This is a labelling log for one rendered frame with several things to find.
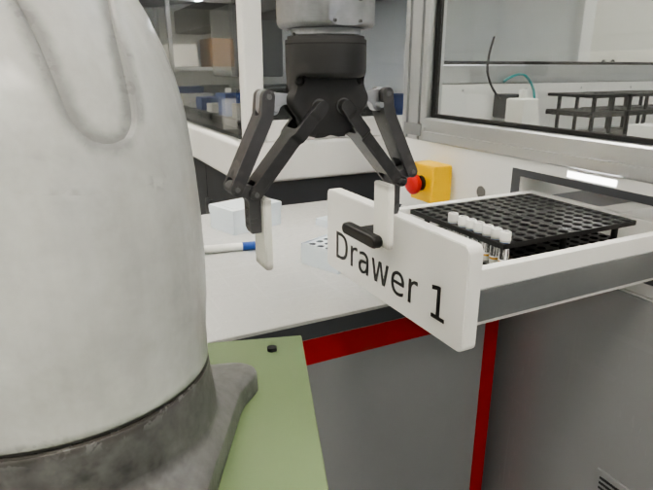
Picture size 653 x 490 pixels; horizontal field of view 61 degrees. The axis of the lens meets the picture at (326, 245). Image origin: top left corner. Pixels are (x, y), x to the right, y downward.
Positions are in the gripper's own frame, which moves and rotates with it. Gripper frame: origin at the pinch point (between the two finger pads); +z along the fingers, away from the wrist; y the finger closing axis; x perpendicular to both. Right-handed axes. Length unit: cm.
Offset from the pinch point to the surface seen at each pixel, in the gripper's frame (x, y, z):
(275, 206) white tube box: 58, 17, 11
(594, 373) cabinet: -2.4, 42.6, 25.5
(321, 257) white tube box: 29.9, 13.9, 12.9
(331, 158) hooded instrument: 83, 43, 6
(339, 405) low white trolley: 14.2, 9.2, 30.8
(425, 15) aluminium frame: 44, 43, -27
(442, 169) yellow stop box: 32, 40, 1
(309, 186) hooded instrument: 85, 37, 13
